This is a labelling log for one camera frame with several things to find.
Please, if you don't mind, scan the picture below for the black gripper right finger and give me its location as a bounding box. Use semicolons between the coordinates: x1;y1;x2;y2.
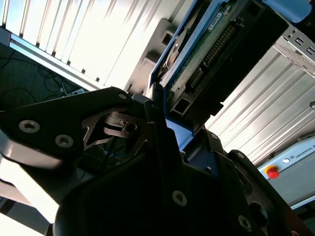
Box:
203;131;311;236

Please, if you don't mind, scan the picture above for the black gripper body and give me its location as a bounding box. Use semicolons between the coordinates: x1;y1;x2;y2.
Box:
54;152;247;236

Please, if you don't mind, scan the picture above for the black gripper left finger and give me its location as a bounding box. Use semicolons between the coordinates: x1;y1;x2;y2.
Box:
0;87;195;214

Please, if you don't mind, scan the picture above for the hard disk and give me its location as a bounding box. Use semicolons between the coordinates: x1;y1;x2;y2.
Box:
147;0;313;177

